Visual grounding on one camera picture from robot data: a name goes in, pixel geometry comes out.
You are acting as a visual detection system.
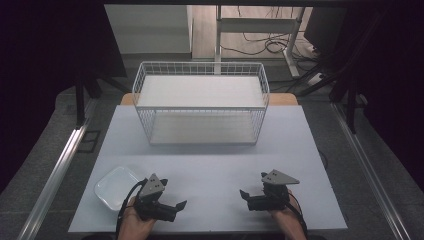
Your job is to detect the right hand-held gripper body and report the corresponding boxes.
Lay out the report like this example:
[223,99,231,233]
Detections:
[260,169,301,211]

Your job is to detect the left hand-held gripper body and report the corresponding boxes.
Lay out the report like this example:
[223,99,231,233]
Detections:
[134,173,169,222]

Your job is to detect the person's right hand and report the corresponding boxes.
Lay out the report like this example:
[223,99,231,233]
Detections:
[270,191,308,240]

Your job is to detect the person's left hand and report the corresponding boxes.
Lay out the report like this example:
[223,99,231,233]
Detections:
[117,196,157,240]

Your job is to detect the white square plate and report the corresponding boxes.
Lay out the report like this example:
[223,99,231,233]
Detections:
[94,166,141,212]

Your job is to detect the pale table cover sheet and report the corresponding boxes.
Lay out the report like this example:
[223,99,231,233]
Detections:
[68,104,348,234]

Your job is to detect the black metal stand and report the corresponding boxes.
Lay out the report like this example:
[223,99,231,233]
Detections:
[295,61,368,135]
[74,74,132,130]

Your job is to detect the white power strip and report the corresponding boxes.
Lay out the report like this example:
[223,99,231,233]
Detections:
[306,72,325,87]

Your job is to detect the white cabinet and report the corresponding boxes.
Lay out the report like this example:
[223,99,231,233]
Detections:
[104,4,194,55]

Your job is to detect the dark curtain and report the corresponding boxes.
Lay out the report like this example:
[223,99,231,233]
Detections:
[346,0,424,193]
[0,0,128,195]

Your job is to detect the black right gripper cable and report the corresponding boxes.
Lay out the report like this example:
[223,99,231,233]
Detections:
[285,199,310,240]

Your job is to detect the metal floor rail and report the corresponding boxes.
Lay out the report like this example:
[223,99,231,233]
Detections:
[330,100,415,240]
[16,99,98,240]

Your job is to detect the white wire basket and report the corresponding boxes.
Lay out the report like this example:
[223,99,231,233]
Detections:
[132,61,270,146]

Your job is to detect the black floor cables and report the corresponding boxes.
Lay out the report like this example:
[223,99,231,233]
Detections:
[221,6,322,64]

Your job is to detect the white desk frame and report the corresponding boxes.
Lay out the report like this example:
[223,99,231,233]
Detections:
[214,4,306,80]

